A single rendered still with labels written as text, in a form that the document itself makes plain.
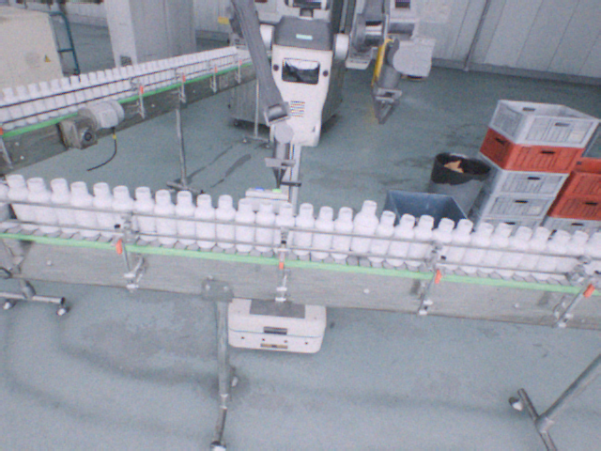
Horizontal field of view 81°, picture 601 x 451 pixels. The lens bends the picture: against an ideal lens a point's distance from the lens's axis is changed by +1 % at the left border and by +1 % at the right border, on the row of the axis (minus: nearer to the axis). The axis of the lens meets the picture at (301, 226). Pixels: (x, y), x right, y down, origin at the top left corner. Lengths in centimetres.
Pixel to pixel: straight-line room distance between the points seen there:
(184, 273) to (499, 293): 100
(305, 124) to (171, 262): 77
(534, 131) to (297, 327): 231
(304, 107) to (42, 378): 178
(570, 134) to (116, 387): 344
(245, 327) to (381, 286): 95
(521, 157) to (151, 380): 297
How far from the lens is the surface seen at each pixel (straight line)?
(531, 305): 140
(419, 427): 203
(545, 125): 326
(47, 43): 517
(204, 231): 107
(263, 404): 192
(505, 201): 345
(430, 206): 181
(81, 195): 117
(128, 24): 681
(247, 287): 116
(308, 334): 192
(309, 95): 148
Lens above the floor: 169
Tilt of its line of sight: 34 degrees down
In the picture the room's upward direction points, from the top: 7 degrees clockwise
